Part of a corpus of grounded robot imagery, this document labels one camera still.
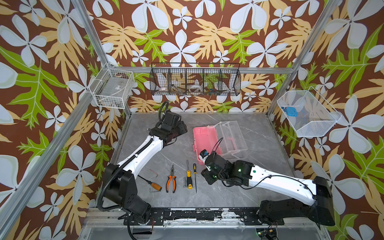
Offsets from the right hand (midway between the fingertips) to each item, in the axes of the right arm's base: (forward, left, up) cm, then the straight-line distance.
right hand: (202, 173), depth 74 cm
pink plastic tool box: (+23, -16, -2) cm, 28 cm away
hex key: (+6, +26, -15) cm, 31 cm away
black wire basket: (+58, +4, +17) cm, 60 cm away
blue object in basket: (+32, -54, +11) cm, 64 cm away
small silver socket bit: (0, +9, -15) cm, 18 cm away
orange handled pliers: (+2, +19, -14) cm, 23 cm away
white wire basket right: (+24, -61, +15) cm, 68 cm away
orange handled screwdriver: (-1, +27, -13) cm, 30 cm away
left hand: (+25, +10, +7) cm, 28 cm away
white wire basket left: (+44, +51, +20) cm, 71 cm away
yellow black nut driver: (0, +6, -13) cm, 14 cm away
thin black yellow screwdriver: (+10, +3, -13) cm, 17 cm away
